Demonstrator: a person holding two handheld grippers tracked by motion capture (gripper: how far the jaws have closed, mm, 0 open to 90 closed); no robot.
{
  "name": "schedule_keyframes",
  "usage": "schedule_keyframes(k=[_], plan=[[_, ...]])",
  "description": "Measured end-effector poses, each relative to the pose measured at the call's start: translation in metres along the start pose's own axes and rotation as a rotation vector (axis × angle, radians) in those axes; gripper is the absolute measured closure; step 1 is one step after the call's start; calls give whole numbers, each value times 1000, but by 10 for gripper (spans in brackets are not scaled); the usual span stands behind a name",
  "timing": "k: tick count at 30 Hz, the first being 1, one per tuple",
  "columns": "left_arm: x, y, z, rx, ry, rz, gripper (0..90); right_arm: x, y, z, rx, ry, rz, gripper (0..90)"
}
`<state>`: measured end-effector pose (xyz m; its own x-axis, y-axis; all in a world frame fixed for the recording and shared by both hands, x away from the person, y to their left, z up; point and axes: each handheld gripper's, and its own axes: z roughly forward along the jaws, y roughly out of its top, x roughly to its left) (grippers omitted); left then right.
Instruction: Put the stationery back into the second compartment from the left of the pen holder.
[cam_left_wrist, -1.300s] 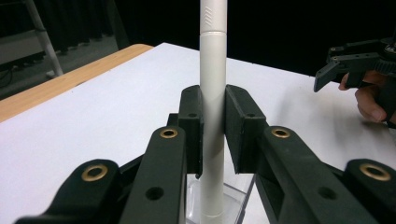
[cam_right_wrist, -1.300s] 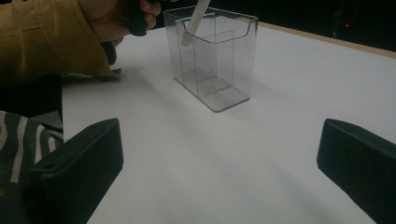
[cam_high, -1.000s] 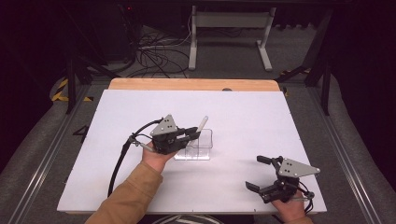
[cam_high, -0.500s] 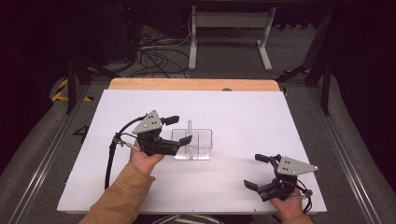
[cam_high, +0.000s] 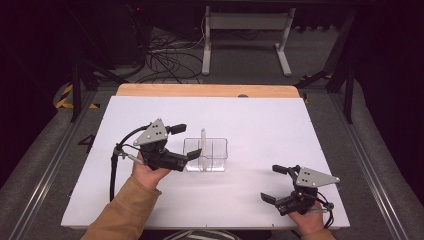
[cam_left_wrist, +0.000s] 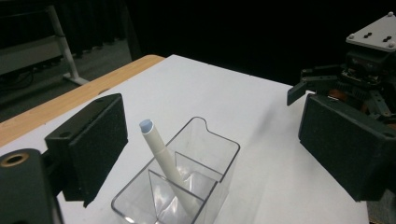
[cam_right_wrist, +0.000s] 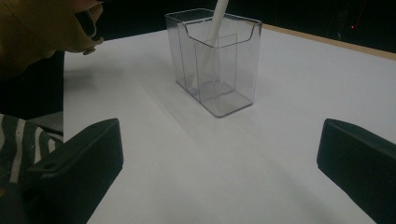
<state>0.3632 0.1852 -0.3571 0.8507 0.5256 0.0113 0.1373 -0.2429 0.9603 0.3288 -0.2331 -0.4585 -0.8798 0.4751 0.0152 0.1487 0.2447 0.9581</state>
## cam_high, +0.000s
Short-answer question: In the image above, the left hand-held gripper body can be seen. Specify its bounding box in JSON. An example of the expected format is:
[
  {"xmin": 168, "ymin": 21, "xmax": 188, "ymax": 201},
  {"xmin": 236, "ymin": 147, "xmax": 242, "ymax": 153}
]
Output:
[{"xmin": 132, "ymin": 118, "xmax": 189, "ymax": 173}]

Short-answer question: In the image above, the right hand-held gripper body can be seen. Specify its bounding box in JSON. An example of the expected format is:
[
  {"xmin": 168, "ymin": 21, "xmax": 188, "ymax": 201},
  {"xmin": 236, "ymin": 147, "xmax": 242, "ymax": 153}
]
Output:
[{"xmin": 274, "ymin": 165, "xmax": 342, "ymax": 217}]

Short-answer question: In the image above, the clear plastic divided organizer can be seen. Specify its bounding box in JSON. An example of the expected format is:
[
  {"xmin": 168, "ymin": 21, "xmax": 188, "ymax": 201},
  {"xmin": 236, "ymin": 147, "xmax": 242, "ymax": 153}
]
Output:
[{"xmin": 182, "ymin": 137, "xmax": 229, "ymax": 173}]

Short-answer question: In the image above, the person's left hand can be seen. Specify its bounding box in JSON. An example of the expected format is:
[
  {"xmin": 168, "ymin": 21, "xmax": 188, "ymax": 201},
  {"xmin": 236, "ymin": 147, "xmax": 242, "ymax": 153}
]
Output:
[{"xmin": 131, "ymin": 152, "xmax": 173, "ymax": 191}]

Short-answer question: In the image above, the person's right hand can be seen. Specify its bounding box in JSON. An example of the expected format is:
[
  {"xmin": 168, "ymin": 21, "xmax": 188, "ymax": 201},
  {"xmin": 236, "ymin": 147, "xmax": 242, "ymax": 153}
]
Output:
[{"xmin": 288, "ymin": 208, "xmax": 326, "ymax": 236}]

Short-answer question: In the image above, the white table board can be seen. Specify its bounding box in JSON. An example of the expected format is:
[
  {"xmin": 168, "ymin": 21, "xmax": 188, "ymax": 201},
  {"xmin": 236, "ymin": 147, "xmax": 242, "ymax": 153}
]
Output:
[{"xmin": 60, "ymin": 95, "xmax": 351, "ymax": 231}]

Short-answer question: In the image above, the wooden table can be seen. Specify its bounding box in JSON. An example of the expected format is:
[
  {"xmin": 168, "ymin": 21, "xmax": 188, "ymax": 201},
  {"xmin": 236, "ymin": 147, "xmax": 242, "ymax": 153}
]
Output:
[{"xmin": 115, "ymin": 83, "xmax": 301, "ymax": 99}]

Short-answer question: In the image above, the black metal stand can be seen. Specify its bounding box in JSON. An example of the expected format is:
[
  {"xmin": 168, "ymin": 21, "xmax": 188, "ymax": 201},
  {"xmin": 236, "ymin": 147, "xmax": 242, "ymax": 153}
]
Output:
[{"xmin": 294, "ymin": 9, "xmax": 358, "ymax": 125}]

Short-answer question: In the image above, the black tripod stand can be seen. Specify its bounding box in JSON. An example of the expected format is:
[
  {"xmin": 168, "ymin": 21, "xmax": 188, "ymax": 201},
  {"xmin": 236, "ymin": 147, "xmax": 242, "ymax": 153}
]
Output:
[{"xmin": 64, "ymin": 6, "xmax": 129, "ymax": 123}]

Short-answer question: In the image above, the yellow black hazard tape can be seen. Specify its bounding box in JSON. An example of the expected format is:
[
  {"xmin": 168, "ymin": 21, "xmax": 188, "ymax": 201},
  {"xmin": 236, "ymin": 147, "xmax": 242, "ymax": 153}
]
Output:
[{"xmin": 54, "ymin": 83, "xmax": 101, "ymax": 110}]

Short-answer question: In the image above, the right hand-held gripper cable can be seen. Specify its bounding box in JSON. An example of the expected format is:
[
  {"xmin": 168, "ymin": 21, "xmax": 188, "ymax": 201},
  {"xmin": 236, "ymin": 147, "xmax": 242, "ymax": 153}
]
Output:
[{"xmin": 311, "ymin": 191, "xmax": 335, "ymax": 230}]

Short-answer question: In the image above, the hand-held gripper cable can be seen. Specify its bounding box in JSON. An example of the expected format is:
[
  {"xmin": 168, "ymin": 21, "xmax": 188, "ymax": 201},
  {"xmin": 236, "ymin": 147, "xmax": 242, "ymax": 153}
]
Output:
[
  {"xmin": 311, "ymin": 191, "xmax": 335, "ymax": 230},
  {"xmin": 109, "ymin": 124, "xmax": 151, "ymax": 203}
]

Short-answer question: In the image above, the aluminium floor rail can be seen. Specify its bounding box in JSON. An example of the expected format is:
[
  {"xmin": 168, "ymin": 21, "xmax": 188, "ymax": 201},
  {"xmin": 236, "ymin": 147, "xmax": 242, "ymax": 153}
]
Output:
[
  {"xmin": 328, "ymin": 93, "xmax": 413, "ymax": 240},
  {"xmin": 8, "ymin": 91, "xmax": 98, "ymax": 240}
]

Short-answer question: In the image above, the left hand-held gripper cable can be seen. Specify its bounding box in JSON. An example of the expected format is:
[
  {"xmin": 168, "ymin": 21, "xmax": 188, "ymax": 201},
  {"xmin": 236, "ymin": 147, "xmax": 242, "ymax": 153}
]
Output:
[{"xmin": 109, "ymin": 124, "xmax": 151, "ymax": 203}]

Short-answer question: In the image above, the bundle of floor cables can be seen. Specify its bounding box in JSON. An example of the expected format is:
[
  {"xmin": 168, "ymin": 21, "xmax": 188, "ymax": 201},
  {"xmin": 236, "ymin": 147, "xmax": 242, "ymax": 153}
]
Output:
[{"xmin": 134, "ymin": 16, "xmax": 205, "ymax": 84}]

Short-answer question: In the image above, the white metal stand frame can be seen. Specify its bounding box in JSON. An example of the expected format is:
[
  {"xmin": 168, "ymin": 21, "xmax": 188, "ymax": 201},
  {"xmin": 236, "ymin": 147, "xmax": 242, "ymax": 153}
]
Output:
[{"xmin": 201, "ymin": 5, "xmax": 297, "ymax": 78}]

